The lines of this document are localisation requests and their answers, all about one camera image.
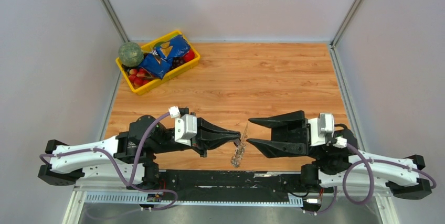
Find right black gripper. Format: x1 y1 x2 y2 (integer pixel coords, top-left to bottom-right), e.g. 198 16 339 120
244 110 325 160

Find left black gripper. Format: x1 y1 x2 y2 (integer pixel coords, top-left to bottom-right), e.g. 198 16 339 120
152 117 241 157

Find silver keyring plate with rings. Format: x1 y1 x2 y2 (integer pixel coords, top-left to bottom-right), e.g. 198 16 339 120
230 123 249 168

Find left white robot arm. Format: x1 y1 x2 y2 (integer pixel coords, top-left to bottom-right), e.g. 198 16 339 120
37 112 241 190

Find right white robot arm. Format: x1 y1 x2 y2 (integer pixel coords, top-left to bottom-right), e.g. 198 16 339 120
248 111 437 200

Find dark grapes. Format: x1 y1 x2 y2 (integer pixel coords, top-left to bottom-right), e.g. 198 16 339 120
170 57 185 70

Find red tomato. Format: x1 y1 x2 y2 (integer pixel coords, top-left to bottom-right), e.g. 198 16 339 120
182 49 195 62

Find yellow plastic bin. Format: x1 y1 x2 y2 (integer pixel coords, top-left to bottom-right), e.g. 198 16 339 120
115 30 200 95

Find blue snack bag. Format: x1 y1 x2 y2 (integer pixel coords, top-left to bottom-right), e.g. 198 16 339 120
138 35 191 79

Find green melon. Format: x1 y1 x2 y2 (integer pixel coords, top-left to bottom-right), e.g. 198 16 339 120
118 42 144 67

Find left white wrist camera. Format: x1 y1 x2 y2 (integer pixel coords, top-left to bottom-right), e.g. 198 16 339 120
168 106 198 147

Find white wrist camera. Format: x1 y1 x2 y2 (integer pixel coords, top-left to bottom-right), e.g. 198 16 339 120
168 106 198 147
308 113 347 148

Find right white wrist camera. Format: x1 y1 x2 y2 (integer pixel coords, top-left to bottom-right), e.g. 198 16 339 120
308 113 347 148

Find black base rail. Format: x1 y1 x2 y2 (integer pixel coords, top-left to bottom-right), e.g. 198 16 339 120
136 169 321 202

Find white slotted cable duct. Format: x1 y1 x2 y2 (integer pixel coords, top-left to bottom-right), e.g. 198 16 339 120
83 193 304 207

